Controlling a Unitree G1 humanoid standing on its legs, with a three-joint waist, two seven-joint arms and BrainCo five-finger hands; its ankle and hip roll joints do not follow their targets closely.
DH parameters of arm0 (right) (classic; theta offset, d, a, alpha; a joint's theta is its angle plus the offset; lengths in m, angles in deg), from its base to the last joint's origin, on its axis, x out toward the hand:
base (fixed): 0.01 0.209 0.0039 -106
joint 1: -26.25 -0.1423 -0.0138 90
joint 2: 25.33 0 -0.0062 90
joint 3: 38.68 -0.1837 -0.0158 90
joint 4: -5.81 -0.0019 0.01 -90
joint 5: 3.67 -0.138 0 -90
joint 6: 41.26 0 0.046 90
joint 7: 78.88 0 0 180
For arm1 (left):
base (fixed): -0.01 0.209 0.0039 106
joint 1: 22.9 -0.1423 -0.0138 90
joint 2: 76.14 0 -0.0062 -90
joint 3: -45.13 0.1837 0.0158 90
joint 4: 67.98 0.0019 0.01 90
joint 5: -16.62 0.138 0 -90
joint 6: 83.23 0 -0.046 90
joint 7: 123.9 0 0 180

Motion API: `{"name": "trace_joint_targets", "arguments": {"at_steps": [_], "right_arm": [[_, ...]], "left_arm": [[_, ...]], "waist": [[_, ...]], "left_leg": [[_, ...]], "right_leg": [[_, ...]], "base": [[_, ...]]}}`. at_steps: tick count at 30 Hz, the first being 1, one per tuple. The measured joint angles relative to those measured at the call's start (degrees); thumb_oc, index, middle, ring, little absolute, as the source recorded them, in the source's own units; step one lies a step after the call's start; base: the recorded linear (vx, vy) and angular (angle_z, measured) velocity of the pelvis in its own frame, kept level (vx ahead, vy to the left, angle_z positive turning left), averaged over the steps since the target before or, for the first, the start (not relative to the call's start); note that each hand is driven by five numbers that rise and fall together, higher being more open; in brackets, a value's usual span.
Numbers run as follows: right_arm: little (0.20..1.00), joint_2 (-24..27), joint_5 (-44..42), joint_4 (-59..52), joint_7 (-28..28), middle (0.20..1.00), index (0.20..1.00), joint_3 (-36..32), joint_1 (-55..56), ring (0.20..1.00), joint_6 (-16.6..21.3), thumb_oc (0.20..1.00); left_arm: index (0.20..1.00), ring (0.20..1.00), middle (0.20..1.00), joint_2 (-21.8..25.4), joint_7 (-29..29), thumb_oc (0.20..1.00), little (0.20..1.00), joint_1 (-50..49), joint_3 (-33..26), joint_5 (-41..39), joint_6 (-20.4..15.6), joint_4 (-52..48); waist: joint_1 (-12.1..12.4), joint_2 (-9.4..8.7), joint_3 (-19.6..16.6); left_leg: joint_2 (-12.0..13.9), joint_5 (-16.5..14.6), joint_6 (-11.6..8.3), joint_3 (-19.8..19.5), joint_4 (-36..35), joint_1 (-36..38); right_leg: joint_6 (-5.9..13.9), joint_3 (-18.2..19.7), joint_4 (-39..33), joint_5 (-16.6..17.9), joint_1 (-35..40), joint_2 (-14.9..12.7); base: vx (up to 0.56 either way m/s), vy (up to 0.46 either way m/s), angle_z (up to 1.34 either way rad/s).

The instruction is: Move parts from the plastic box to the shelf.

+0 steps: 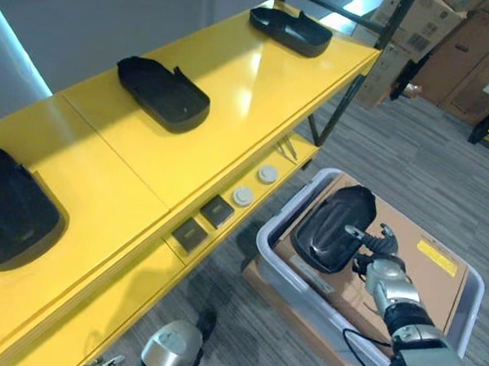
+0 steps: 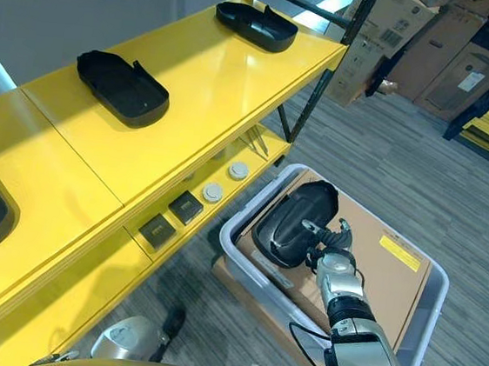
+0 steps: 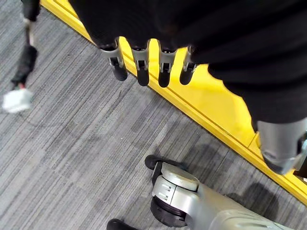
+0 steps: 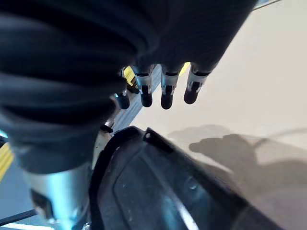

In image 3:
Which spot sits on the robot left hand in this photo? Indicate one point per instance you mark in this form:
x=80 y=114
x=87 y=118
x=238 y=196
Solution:
x=216 y=28

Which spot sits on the dark robot foot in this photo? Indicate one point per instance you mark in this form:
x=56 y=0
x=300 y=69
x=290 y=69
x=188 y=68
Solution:
x=153 y=161
x=118 y=225

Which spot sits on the silver robot leg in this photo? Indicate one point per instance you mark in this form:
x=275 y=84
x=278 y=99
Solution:
x=192 y=198

